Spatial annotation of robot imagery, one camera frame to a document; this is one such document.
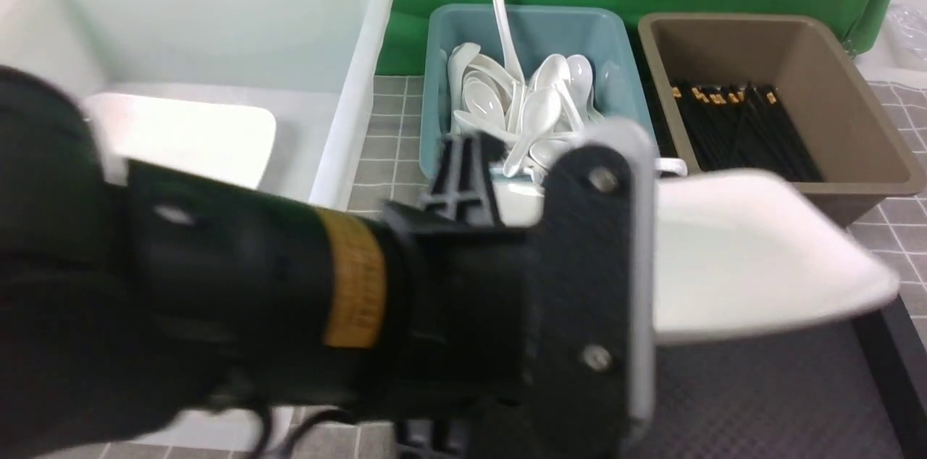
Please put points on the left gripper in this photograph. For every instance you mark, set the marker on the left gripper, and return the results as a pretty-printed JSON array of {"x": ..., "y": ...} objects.
[{"x": 471, "y": 342}]

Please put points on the white square rice plate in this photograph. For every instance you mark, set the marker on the white square rice plate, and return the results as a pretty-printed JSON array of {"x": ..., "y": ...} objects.
[{"x": 735, "y": 255}]

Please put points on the white soup spoon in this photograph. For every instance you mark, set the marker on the white soup spoon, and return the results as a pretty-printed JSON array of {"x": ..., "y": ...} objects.
[{"x": 541, "y": 112}]

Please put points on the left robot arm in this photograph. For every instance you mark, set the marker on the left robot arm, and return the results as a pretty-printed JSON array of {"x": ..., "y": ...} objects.
[{"x": 125, "y": 304}]

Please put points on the white square plate in bin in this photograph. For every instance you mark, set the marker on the white square plate in bin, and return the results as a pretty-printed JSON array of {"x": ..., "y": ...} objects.
[{"x": 227, "y": 143}]

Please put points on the upright white spoon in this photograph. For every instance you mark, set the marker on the upright white spoon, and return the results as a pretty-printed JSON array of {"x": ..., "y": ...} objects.
[{"x": 511, "y": 62}]

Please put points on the teal plastic bin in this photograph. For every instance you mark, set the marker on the teal plastic bin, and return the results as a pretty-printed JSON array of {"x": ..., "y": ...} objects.
[{"x": 596, "y": 33}]

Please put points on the black chopsticks pile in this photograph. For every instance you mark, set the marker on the black chopsticks pile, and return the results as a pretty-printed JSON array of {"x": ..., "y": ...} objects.
[{"x": 743, "y": 126}]

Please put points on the brown plastic bin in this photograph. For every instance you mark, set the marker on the brown plastic bin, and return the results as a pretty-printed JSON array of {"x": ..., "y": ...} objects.
[{"x": 862, "y": 156}]

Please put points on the large translucent white bin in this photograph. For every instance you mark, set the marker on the large translucent white bin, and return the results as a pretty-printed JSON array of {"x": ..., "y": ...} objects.
[{"x": 217, "y": 46}]

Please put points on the black serving tray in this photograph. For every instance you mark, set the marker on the black serving tray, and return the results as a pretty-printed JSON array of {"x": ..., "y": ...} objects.
[{"x": 895, "y": 356}]

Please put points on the clear plastic bag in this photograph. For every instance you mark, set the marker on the clear plastic bag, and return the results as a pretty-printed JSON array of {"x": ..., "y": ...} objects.
[{"x": 906, "y": 26}]

